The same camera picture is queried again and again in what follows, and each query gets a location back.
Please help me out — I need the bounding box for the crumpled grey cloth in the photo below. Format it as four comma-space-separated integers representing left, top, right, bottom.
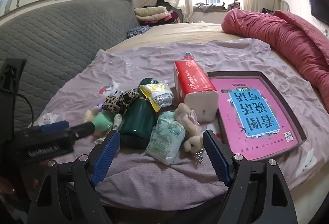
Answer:
194, 1, 241, 12

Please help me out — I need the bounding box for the pile of folded clothes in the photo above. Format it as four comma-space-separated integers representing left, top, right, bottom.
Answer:
134, 6, 173, 24

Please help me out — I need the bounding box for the beige bed sheet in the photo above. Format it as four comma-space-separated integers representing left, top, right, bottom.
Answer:
107, 22, 247, 53

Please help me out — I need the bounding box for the leopard print scrunchie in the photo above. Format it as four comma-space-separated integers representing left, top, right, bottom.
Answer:
103, 90, 140, 114

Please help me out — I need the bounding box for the dark patterned cloth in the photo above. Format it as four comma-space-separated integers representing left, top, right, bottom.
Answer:
126, 25, 150, 40

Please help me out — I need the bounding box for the white lace cloth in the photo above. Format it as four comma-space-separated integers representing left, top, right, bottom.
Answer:
113, 113, 123, 131

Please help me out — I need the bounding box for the yellow snack packet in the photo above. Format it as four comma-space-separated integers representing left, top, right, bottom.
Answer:
139, 82, 173, 112

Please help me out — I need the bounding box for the red tissue pack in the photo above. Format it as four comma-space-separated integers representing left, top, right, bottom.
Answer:
173, 61, 219, 121

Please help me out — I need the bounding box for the white metal rack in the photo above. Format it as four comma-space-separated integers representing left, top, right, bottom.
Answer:
272, 0, 292, 12

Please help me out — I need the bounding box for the black wall television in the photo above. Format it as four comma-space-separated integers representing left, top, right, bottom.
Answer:
308, 0, 329, 25

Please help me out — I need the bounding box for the cream bunny plush toy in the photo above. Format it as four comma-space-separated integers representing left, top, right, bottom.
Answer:
175, 103, 201, 134

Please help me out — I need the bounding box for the grey quilted headboard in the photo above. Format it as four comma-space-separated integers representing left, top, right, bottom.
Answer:
0, 0, 140, 132

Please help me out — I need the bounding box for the black cable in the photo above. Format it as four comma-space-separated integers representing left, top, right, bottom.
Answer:
16, 93, 34, 128

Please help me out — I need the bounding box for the pink quilt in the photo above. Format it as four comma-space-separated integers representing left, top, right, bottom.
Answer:
221, 8, 329, 114

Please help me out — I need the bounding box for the purple printed blanket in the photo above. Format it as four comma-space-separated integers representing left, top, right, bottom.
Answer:
28, 39, 329, 211

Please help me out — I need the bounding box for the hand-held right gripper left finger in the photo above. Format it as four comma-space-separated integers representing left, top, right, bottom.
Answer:
27, 130, 121, 224

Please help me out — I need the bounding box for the dark green thermos bottle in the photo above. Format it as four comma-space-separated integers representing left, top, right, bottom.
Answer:
119, 77, 161, 150

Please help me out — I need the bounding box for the green plush toy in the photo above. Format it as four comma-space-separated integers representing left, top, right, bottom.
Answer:
83, 106, 115, 144

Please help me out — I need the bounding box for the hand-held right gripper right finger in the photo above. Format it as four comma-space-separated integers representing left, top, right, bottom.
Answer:
203, 129, 299, 224

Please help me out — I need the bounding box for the teal patterned tissue packet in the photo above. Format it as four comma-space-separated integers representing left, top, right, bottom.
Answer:
146, 110, 186, 165

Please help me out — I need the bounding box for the dark brown tray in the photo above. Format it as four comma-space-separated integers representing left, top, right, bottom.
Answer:
207, 71, 307, 163

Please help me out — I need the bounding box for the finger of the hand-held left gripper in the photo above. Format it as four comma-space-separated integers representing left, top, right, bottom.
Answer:
38, 121, 70, 134
68, 122, 95, 140

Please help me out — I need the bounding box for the dark clothing heap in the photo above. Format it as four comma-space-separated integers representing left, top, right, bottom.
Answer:
141, 0, 184, 25

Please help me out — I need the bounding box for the pink book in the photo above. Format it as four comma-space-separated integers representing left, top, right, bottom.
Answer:
210, 78, 302, 160

